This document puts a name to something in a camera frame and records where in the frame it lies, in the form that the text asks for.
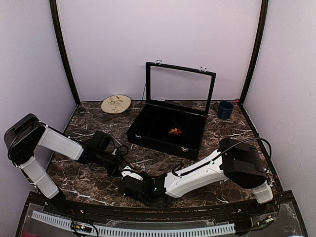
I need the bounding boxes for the black front rail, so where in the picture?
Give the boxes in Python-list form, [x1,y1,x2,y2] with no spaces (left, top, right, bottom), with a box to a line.
[19,191,301,229]

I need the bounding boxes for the black frame post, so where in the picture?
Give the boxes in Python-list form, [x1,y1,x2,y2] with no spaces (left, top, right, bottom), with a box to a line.
[239,0,269,105]
[49,0,81,106]

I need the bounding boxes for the floral ceramic plate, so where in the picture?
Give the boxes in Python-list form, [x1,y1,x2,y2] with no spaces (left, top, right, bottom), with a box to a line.
[101,95,131,114]

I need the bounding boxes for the grey slotted cable duct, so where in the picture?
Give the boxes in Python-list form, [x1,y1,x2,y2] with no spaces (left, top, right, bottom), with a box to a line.
[31,210,236,237]

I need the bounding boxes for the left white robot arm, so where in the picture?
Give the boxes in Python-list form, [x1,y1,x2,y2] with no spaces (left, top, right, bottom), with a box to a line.
[4,114,132,215]

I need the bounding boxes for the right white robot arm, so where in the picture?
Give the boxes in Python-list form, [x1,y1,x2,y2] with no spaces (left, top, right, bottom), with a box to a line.
[118,138,273,214]

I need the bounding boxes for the black display box with lid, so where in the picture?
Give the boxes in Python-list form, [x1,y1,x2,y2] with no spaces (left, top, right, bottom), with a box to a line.
[126,60,216,160]

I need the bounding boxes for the dark blue mug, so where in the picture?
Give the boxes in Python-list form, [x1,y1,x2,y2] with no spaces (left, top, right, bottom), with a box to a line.
[213,101,234,120]

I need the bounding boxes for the small circuit board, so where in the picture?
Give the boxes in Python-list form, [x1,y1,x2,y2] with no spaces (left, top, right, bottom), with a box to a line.
[70,222,92,234]

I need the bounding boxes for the left black frame post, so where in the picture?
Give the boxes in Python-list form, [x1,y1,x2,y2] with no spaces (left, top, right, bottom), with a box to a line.
[49,0,81,106]

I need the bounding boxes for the red yellow black argyle sock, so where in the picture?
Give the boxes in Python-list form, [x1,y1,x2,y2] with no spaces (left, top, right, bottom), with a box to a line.
[169,127,183,136]

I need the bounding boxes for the right black frame post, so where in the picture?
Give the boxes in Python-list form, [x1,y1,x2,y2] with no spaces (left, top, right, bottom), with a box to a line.
[239,0,269,105]

